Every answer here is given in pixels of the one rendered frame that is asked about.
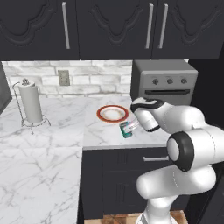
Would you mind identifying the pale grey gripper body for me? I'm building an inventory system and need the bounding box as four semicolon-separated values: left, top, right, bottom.
125;116;142;132

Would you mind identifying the teal food can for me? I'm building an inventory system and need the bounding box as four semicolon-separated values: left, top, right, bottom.
119;121;134;139

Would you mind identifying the dark lower cabinet door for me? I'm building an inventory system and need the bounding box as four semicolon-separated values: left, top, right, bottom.
101;168;192;215

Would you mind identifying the dark cabinet door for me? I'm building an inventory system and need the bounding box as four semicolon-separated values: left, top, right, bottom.
76;0;158;60
101;168;192;215
0;0;81;61
150;0;224;60

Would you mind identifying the dark upper cabinet door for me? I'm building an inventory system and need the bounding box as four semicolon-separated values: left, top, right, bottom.
150;0;224;60
0;0;81;61
76;0;158;60

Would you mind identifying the red rimmed white plate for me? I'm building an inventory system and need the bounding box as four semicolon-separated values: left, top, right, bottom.
95;104;130;123

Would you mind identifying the dark drawer front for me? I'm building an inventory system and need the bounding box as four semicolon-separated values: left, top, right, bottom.
101;146;174;172

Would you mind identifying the grey toaster oven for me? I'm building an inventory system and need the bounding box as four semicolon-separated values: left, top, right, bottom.
129;59;199;107

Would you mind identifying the dark tall fridge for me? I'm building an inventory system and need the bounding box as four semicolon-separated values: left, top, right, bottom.
185;58;224;224

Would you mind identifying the white paper towel roll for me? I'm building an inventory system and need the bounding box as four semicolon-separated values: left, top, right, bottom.
17;81;44;124

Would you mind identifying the dark microwave oven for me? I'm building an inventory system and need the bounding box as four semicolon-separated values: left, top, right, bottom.
0;61;13;116

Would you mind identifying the silver drawer handle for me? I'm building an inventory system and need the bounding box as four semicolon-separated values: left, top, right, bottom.
143;156;170;163

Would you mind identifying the grey wall outlet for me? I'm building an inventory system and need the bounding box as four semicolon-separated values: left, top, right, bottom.
57;69;71;87

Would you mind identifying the silver cabinet door handle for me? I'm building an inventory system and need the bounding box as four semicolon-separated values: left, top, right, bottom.
61;1;71;50
157;3;169;50
144;2;155;50

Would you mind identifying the wire paper towel holder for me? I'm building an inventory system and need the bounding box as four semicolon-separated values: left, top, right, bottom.
11;78;52;136

